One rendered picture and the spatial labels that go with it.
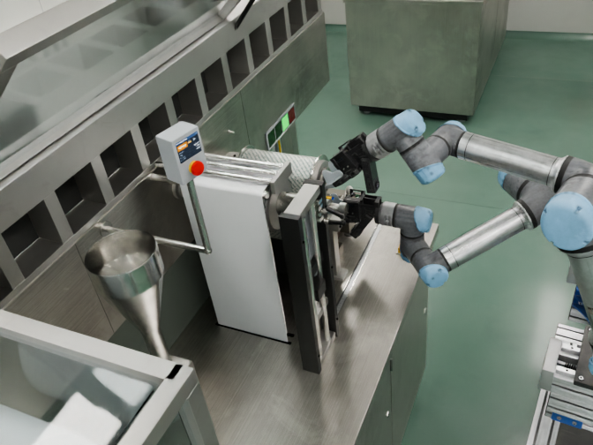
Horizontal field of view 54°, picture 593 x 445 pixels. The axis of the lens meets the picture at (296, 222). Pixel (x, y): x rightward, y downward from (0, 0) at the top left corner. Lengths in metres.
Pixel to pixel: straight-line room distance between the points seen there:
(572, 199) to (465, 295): 1.83
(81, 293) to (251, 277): 0.45
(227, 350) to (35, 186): 0.77
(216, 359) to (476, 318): 1.64
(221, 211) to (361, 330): 0.57
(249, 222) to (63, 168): 0.46
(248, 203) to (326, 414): 0.58
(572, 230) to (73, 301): 1.13
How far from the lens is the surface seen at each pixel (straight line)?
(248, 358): 1.75
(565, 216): 1.41
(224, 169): 1.53
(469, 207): 3.77
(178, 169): 1.15
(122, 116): 1.49
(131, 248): 1.26
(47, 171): 1.33
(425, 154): 1.55
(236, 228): 1.53
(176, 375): 0.83
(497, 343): 2.97
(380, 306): 1.84
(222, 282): 1.70
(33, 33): 0.80
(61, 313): 1.44
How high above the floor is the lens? 2.22
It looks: 37 degrees down
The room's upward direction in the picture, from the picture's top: 8 degrees counter-clockwise
